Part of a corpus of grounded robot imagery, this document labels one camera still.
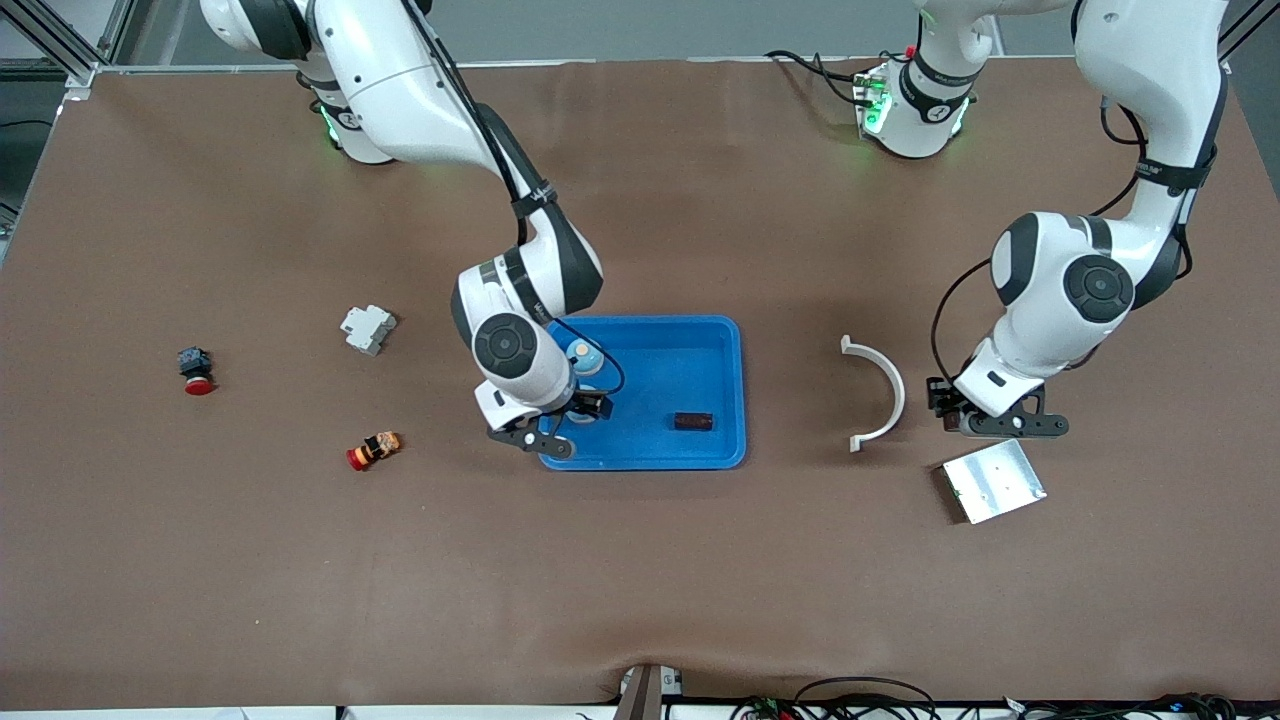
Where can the blue plastic tray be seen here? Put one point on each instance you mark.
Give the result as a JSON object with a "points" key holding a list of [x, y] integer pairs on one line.
{"points": [[680, 360]]}

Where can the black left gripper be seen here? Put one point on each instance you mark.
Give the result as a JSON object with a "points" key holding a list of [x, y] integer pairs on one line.
{"points": [[940, 397]]}

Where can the white circuit breaker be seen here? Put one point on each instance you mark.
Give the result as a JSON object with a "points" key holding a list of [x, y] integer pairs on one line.
{"points": [[368, 330]]}

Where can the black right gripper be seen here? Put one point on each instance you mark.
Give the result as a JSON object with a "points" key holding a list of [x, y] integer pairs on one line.
{"points": [[591, 406]]}

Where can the aluminium plate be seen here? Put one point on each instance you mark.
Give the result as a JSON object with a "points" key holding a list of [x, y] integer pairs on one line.
{"points": [[992, 482]]}

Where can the orange emergency stop button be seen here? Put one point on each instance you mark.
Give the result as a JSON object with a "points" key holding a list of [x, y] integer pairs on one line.
{"points": [[373, 450]]}

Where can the brown table mat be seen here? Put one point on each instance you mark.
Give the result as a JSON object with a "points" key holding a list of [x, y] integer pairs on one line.
{"points": [[640, 200]]}

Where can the aluminium frame profile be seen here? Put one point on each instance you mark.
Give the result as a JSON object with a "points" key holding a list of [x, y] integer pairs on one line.
{"points": [[1250, 25], [60, 45]]}

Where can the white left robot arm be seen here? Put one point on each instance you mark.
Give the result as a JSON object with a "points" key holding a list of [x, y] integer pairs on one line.
{"points": [[1160, 60]]}

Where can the red mushroom push button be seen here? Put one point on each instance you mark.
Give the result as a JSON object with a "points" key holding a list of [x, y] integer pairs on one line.
{"points": [[196, 370]]}

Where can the brown glossy electrolytic capacitor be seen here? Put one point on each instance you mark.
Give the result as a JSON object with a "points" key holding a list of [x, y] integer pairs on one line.
{"points": [[693, 421]]}

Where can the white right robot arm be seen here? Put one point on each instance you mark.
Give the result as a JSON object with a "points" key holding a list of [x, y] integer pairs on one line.
{"points": [[400, 80]]}

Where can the blue bell with cream button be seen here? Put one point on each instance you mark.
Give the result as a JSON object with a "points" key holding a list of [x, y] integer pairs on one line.
{"points": [[580, 421], [587, 352]]}

